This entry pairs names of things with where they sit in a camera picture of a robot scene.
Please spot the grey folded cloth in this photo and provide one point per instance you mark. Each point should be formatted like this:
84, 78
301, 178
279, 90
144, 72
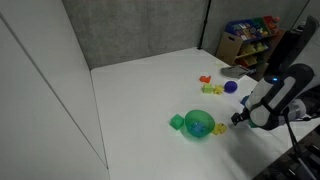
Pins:
236, 72

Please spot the black office chair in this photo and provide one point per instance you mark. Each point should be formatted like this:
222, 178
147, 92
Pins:
291, 46

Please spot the purple spiky ball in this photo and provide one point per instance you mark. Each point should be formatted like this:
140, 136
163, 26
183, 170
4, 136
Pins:
230, 86

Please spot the light blue toy in bowl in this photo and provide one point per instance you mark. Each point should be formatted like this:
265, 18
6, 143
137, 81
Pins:
197, 127

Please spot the orange rubber toy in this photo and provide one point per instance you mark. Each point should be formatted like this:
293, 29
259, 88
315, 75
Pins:
205, 79

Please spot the yellow rubber duck toy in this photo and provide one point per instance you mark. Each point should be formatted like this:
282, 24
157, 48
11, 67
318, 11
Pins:
220, 128

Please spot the toy shelf with bins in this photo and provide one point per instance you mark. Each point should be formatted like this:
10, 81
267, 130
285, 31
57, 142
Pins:
249, 42

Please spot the light green cube block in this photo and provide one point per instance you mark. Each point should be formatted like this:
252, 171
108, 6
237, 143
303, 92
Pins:
207, 88

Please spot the green translucent bowl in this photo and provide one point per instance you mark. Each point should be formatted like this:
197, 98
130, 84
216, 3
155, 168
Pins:
199, 116

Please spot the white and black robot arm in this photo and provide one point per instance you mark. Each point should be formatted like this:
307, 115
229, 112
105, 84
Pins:
276, 99

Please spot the blue rectangular block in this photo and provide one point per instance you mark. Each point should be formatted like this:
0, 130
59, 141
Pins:
243, 101

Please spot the yellow star toy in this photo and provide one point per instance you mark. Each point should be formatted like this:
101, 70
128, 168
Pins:
218, 89

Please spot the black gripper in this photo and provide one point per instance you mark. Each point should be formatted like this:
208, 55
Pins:
245, 115

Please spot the dark blue cube block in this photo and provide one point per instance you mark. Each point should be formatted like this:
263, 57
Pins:
252, 125

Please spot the black vertical pole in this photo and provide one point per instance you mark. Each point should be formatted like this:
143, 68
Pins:
199, 46

